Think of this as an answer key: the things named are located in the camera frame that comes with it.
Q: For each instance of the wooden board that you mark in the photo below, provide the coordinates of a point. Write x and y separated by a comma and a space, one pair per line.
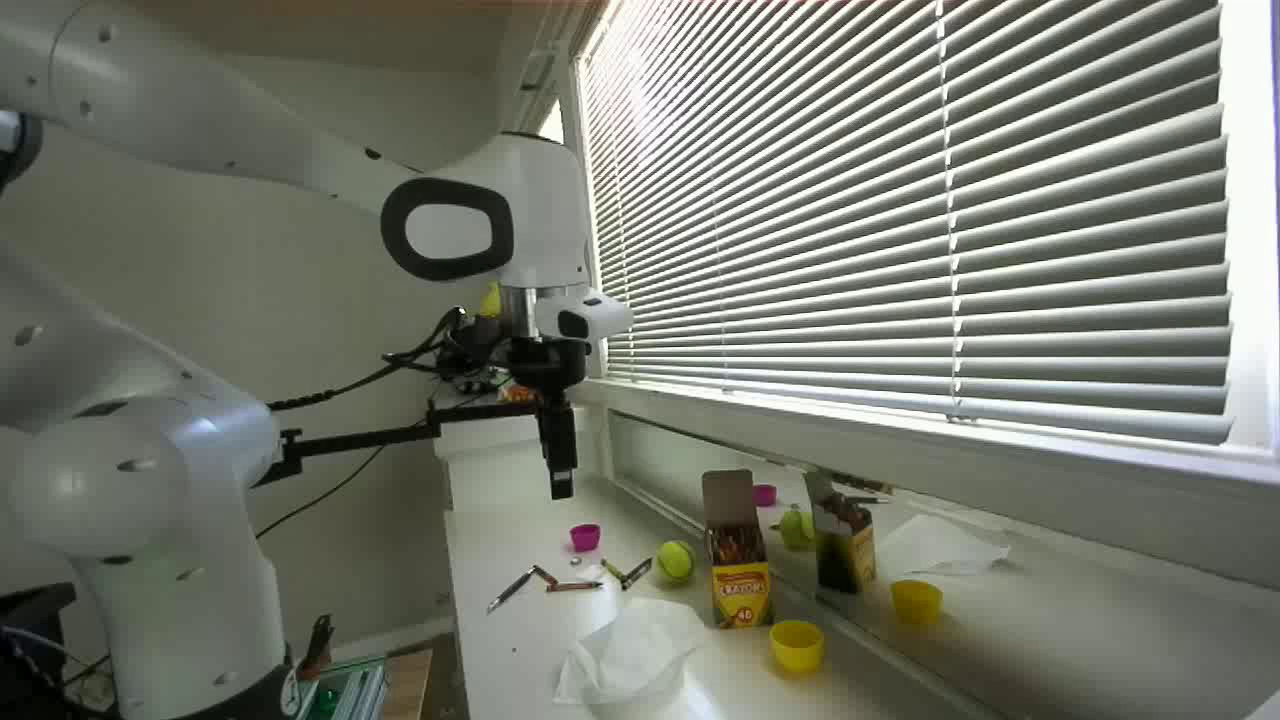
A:
404, 683

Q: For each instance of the yellow crayon box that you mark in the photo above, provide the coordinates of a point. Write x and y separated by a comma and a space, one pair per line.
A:
741, 585

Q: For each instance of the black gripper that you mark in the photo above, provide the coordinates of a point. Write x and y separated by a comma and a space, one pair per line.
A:
547, 366

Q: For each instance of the dark crayon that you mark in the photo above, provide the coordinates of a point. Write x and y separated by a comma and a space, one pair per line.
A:
614, 575
637, 575
511, 589

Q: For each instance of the green ball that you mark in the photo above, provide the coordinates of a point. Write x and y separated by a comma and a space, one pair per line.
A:
675, 560

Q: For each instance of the green box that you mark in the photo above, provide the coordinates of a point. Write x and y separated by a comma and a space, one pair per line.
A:
343, 688

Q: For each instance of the crumpled white tissue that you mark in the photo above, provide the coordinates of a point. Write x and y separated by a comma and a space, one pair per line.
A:
624, 652

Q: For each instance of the dark hand tool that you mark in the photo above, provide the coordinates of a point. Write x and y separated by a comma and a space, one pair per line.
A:
316, 645

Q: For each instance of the white window blind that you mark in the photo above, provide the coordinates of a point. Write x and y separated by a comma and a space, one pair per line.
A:
933, 215

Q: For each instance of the brown crayon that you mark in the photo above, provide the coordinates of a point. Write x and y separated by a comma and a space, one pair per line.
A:
547, 577
576, 585

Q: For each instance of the small pink cup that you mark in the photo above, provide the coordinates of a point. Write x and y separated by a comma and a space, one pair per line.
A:
586, 538

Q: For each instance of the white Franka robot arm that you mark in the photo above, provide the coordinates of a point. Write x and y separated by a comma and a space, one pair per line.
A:
161, 464

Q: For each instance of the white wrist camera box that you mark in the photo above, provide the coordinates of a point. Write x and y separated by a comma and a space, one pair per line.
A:
598, 317

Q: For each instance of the small yellow cup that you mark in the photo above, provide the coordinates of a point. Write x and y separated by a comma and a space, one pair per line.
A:
799, 651

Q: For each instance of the black camera boom rod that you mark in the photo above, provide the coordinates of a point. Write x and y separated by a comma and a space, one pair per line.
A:
360, 438

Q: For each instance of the black stand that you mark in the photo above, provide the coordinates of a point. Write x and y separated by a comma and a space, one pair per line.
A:
26, 652

